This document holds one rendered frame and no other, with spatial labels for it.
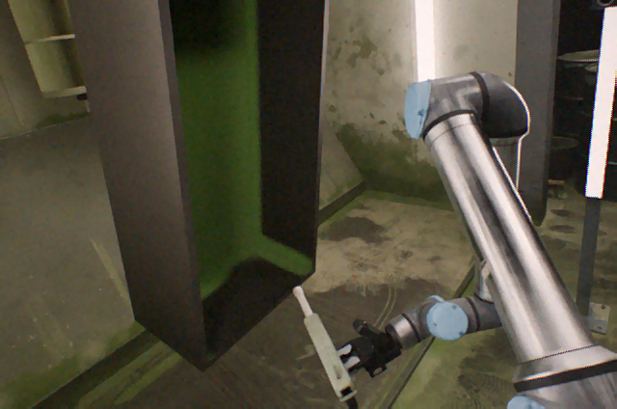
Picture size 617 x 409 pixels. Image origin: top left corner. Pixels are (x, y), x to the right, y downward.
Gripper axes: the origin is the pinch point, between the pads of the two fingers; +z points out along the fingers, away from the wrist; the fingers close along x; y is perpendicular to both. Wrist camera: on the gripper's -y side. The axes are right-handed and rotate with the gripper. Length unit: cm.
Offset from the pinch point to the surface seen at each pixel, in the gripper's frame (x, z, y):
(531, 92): 108, -175, 2
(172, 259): 18, 25, -42
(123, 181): 28, 28, -65
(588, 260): 30, -118, 50
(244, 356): 71, 32, 38
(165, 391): 66, 66, 30
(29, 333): 84, 103, -14
